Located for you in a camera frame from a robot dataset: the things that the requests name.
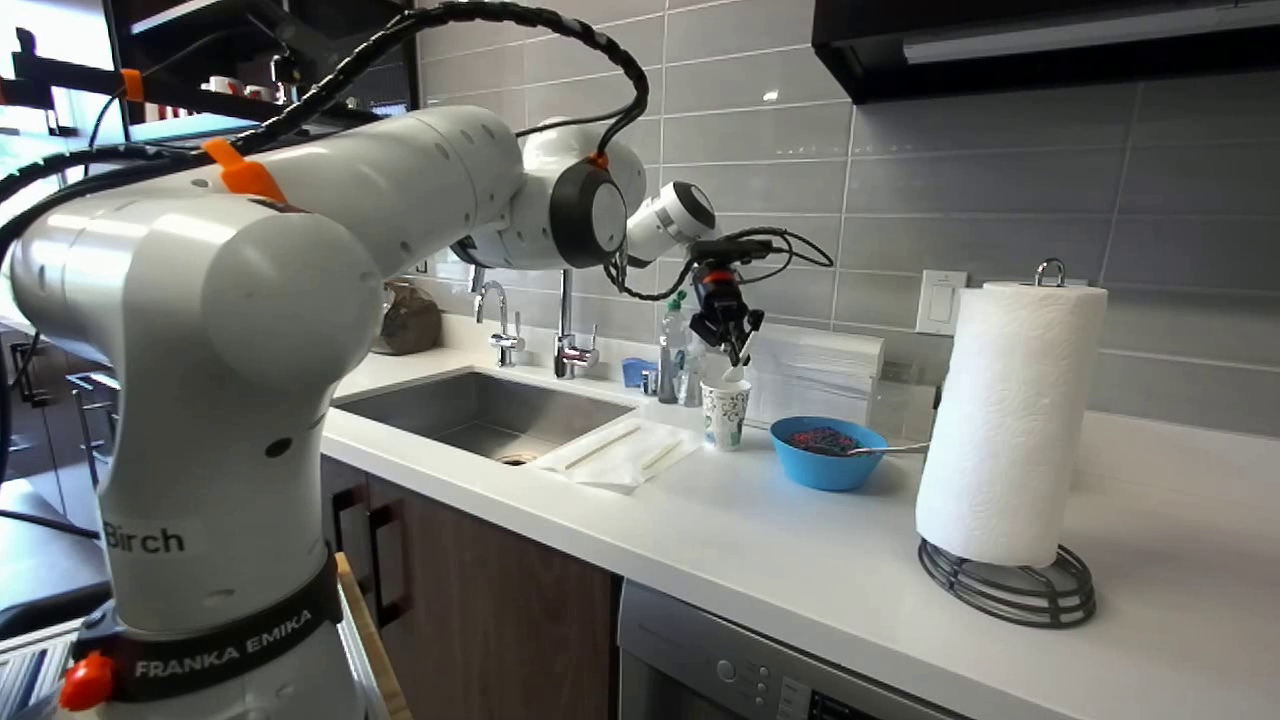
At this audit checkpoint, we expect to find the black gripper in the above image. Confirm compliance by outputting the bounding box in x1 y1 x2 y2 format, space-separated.
693 267 764 368

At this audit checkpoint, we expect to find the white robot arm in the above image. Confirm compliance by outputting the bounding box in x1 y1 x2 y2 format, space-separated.
9 102 715 720

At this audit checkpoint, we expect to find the colourful gravel in bowl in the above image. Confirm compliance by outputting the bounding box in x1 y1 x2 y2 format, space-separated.
782 427 861 456

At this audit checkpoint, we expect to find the blue bowl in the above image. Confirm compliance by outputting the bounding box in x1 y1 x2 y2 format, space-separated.
772 415 887 492

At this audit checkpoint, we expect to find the metal spoon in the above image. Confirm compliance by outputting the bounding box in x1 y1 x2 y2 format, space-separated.
839 444 927 456

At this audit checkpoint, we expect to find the dish soap bottle green cap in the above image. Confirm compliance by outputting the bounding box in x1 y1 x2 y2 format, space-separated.
653 287 697 406

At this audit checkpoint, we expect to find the white napkin stack box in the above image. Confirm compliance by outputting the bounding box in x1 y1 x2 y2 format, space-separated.
749 322 883 427

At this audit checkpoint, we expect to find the white cloth mat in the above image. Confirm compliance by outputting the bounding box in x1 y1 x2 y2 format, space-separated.
537 419 693 496

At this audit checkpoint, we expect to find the chrome kitchen faucet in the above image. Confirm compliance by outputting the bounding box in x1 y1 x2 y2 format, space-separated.
464 255 601 382

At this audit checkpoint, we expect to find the stainless steel sink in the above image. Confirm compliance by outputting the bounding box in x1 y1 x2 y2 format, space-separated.
343 370 624 464

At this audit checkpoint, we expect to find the paper towel roll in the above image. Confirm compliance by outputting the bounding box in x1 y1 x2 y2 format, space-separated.
914 285 1108 568

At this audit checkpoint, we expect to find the dark pot on counter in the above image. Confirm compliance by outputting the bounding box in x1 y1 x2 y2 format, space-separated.
378 285 441 356

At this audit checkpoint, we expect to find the steel dishwasher front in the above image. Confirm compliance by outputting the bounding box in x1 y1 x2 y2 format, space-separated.
617 581 969 720

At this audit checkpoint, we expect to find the black range hood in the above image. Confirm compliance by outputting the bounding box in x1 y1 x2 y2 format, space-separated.
810 0 1280 102

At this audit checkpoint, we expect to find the wooden cabinet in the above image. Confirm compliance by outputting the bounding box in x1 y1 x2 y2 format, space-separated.
318 461 618 720

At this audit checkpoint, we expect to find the white wall outlet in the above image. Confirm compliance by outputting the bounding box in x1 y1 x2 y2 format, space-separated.
914 267 969 336

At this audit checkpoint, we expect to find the black braided cable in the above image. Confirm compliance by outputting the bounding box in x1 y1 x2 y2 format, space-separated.
0 0 839 304

